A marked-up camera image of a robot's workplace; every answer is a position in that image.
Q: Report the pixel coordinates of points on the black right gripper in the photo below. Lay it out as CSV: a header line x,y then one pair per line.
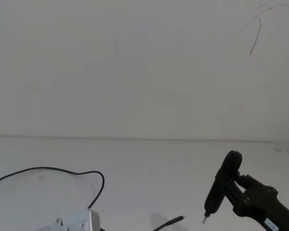
x,y
260,199

